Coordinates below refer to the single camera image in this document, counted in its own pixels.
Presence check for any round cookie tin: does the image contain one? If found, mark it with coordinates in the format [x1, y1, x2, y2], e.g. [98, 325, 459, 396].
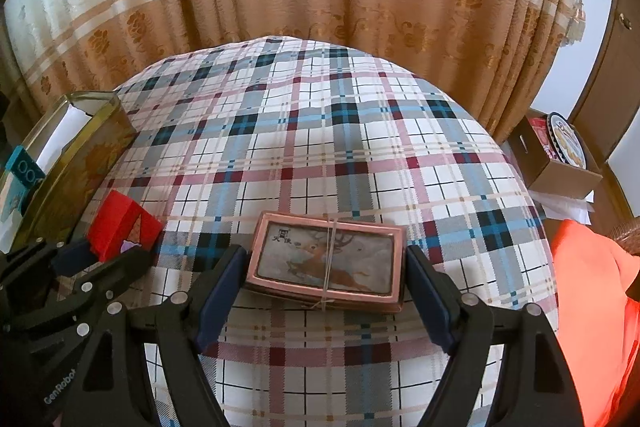
[546, 112, 587, 169]

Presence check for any white paper tray liner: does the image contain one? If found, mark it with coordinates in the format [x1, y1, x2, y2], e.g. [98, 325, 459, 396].
[36, 105, 91, 173]

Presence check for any gold metal tin tray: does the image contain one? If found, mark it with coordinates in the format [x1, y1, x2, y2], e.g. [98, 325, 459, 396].
[1, 91, 137, 254]

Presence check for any brown wooden door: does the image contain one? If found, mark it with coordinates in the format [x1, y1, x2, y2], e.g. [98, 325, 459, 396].
[570, 0, 639, 165]

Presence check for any teal toy building block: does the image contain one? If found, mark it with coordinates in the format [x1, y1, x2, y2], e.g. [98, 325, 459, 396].
[1, 145, 46, 221]

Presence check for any orange red cushion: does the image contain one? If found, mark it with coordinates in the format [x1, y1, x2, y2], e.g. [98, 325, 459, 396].
[551, 220, 639, 426]

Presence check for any cardboard box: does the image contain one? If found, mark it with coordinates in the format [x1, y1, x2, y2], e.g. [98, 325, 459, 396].
[506, 108, 602, 199]

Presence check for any red toy building block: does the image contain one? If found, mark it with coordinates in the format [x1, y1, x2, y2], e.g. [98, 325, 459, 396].
[87, 190, 163, 262]

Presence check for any plaid tablecloth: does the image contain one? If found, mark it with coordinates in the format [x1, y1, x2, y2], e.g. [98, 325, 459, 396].
[77, 37, 558, 426]

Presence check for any pink deer picture box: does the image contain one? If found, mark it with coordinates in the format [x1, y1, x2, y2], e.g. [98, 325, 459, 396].
[245, 211, 406, 313]

